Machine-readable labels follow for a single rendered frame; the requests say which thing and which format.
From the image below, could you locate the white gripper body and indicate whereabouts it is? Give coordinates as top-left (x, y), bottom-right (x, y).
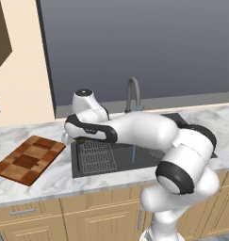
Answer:
top-left (61, 129), bottom-right (77, 146)

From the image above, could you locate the brown kiwi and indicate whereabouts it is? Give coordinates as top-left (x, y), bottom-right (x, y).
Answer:
top-left (75, 137), bottom-right (90, 145)

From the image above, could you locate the checkered wooden cutting board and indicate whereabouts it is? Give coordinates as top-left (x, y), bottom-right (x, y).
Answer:
top-left (0, 135), bottom-right (67, 187)

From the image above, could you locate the dark grey sink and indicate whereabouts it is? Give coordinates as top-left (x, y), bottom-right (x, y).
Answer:
top-left (70, 112), bottom-right (220, 180)

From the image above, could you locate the grey curved sink faucet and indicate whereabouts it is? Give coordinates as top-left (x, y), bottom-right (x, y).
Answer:
top-left (123, 76), bottom-right (145, 114)

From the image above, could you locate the light wood drawer front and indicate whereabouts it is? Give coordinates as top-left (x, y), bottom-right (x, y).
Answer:
top-left (0, 200), bottom-right (63, 228)

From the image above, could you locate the light wood cupboard door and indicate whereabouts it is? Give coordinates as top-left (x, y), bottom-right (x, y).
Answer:
top-left (176, 170), bottom-right (229, 241)
top-left (60, 184), bottom-right (152, 241)
top-left (0, 216), bottom-right (69, 241)

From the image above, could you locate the dark grey window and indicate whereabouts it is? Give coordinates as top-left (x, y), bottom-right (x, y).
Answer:
top-left (35, 0), bottom-right (229, 120)

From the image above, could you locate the grey wire sink grid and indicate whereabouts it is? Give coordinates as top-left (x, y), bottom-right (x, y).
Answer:
top-left (78, 139), bottom-right (118, 174)

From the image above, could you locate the silver drawer handle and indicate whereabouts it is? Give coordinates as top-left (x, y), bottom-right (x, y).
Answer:
top-left (8, 207), bottom-right (37, 217)

